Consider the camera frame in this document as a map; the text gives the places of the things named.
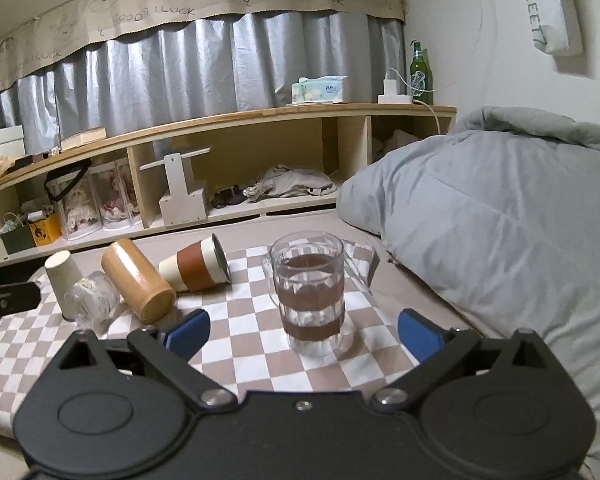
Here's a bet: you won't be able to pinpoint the brown white checkered cloth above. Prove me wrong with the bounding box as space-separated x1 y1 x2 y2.
0 240 417 433

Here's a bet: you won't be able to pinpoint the clear glass mug brown bands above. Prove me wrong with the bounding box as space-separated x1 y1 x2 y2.
261 232 357 359

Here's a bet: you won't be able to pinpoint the crumpled light cloth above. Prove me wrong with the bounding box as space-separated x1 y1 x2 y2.
372 130 422 162

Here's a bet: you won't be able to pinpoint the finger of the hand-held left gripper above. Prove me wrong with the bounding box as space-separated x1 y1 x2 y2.
0 282 42 346

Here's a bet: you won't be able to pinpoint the white cup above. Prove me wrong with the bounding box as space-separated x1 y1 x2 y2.
44 250 83 322

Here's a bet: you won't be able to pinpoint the brown and cream cup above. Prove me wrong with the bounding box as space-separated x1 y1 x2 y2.
159 233 232 293

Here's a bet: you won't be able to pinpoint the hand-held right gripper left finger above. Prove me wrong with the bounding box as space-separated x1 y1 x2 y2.
55 309 238 408

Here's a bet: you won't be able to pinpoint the clear doll display case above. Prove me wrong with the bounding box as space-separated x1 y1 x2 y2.
92 157 144 232
47 164 104 240

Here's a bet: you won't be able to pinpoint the white wooden stand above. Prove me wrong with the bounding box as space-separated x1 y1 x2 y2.
139 146 214 228

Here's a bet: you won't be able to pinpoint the white cable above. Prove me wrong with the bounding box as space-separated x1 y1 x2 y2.
389 67 444 134

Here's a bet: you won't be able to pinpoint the flat wooden box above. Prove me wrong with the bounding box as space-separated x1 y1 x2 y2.
60 127 108 152

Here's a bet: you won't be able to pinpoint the yellow box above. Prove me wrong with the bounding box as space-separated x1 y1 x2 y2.
27 211 63 247

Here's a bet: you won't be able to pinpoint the green glass bottle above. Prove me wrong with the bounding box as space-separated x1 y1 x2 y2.
410 40 435 107

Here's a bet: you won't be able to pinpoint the wooden shelf unit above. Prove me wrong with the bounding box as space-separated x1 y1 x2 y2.
0 105 458 267

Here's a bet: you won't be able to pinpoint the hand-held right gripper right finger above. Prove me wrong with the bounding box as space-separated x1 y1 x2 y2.
371 309 548 408

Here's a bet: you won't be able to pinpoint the white storage box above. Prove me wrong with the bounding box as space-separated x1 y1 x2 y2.
0 126 27 187

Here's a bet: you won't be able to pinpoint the tan wooden cup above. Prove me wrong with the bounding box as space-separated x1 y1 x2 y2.
101 238 177 324

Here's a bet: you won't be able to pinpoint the tissue pack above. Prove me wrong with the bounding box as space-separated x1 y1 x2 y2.
291 76 349 106

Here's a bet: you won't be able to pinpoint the silver grey curtain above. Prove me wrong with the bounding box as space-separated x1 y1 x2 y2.
0 12 407 157

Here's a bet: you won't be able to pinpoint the grey duvet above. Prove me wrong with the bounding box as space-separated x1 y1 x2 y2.
336 106 600 467

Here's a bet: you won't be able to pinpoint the grey clothes pile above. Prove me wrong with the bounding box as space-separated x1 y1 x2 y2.
256 163 339 199

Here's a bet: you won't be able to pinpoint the black small item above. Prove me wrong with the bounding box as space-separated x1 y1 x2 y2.
211 185 252 209

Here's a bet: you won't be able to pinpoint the clear glass cup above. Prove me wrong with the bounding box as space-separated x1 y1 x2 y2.
71 271 122 337

